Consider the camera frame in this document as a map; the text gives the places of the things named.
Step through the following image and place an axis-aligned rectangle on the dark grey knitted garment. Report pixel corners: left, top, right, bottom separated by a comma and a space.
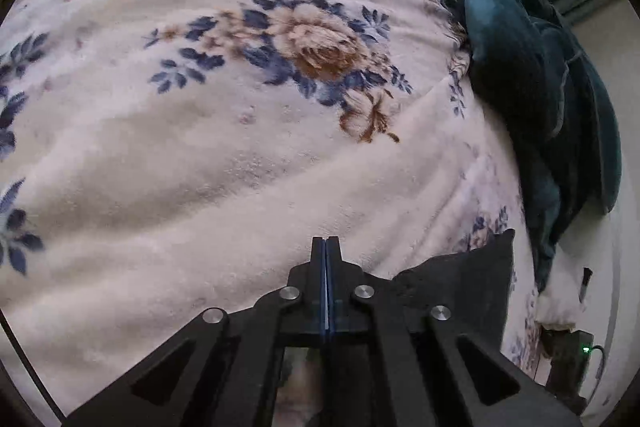
392, 229, 515, 348

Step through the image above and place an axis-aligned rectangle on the black box green light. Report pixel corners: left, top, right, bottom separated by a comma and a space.
540, 329, 593, 415

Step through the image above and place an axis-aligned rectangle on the floral fleece bed blanket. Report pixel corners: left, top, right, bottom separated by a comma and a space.
1, 0, 538, 413

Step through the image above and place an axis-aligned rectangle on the teal velvet blanket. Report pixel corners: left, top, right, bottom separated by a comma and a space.
444, 0, 623, 289

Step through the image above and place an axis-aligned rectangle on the black cable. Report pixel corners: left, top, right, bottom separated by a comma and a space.
581, 343, 609, 405

